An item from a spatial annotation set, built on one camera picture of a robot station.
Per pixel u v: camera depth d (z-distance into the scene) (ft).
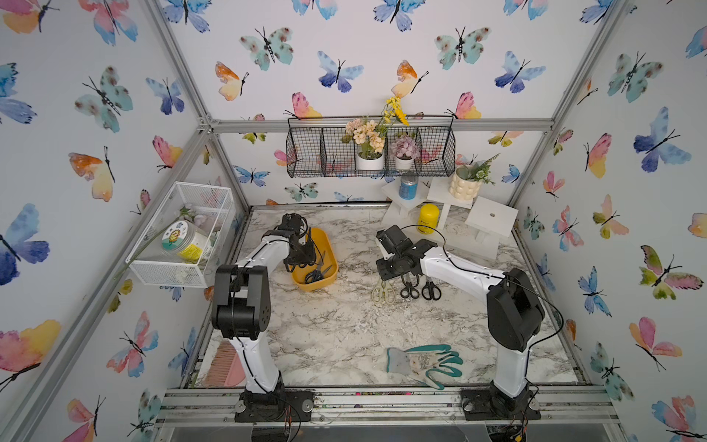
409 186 3.23
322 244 3.44
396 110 2.70
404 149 2.91
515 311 1.59
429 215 3.39
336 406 2.47
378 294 3.12
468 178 2.85
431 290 3.15
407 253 2.18
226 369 2.57
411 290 3.15
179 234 2.09
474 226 3.14
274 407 2.19
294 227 2.61
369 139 2.64
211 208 3.03
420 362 2.65
